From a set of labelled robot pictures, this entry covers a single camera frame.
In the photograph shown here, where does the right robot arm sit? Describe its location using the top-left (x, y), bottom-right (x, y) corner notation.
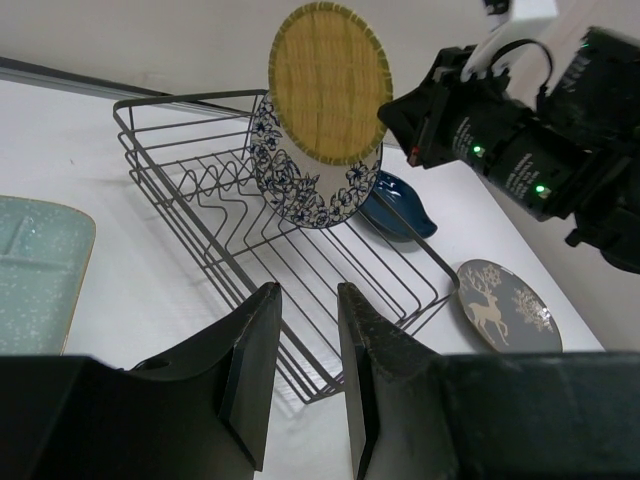
top-left (378, 26), bottom-right (639, 273)

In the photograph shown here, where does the light green rectangular plate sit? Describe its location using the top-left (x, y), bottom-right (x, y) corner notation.
top-left (1, 196), bottom-right (96, 356)

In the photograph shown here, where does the round bamboo woven plate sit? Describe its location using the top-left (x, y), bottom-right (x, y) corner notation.
top-left (268, 1), bottom-right (393, 166)

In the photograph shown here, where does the grey deer plate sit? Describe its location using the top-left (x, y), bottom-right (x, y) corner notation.
top-left (457, 259), bottom-right (563, 353)

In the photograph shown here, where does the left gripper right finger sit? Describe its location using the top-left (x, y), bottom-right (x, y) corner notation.
top-left (337, 282), bottom-right (445, 479)

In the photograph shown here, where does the grey wire dish rack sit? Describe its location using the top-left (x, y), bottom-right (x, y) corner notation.
top-left (113, 90), bottom-right (458, 404)

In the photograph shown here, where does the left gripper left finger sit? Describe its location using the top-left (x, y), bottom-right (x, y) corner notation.
top-left (128, 282), bottom-right (282, 473)

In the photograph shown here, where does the dark blue leaf dish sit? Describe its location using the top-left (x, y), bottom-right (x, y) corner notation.
top-left (359, 170), bottom-right (438, 241)

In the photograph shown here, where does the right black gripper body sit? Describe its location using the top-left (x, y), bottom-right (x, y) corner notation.
top-left (378, 46), bottom-right (545, 173)

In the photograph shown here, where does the blue floral round plate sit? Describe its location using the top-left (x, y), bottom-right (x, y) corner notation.
top-left (249, 95), bottom-right (382, 229)

